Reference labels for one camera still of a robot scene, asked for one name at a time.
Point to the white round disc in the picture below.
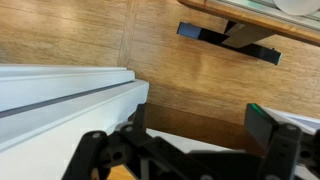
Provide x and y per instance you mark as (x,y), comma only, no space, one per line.
(296,6)

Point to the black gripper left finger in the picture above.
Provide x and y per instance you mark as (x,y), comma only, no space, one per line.
(96,150)

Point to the wooden shelf with white edge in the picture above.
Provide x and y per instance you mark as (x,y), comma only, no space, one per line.
(186,143)

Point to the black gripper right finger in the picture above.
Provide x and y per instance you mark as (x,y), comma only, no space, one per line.
(283,146)

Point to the black table foot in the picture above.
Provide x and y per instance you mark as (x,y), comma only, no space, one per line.
(260,53)

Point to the white door with grey stripe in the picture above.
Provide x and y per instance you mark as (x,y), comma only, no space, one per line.
(50,100)

